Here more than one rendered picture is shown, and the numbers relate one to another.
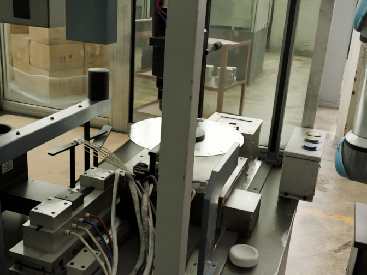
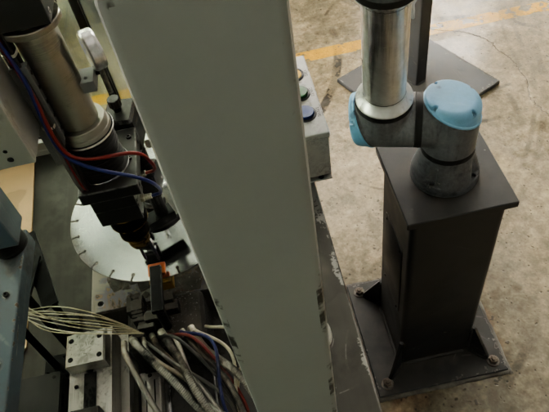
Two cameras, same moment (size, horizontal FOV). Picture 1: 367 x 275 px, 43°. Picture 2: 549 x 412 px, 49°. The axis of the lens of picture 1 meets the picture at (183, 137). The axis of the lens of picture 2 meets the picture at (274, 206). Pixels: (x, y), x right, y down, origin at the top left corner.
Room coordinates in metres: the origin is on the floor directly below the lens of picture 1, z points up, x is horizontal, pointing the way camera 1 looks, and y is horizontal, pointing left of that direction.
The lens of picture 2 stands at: (0.45, 0.04, 1.81)
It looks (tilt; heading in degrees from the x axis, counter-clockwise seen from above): 50 degrees down; 340
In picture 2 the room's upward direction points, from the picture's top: 11 degrees counter-clockwise
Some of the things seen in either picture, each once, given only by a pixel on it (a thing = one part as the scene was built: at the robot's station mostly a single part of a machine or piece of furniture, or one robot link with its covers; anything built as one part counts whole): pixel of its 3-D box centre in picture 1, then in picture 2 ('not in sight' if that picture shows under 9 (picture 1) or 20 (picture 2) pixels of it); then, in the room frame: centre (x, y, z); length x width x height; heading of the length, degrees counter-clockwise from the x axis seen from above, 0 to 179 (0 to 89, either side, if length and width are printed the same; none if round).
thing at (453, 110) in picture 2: not in sight; (448, 118); (1.15, -0.62, 0.91); 0.13 x 0.12 x 0.14; 53
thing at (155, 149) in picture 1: (159, 157); (161, 294); (1.06, 0.06, 0.95); 0.10 x 0.03 x 0.07; 162
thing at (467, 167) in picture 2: not in sight; (445, 157); (1.14, -0.63, 0.80); 0.15 x 0.15 x 0.10
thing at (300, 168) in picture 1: (303, 161); (296, 119); (1.42, -0.40, 0.82); 0.28 x 0.11 x 0.15; 162
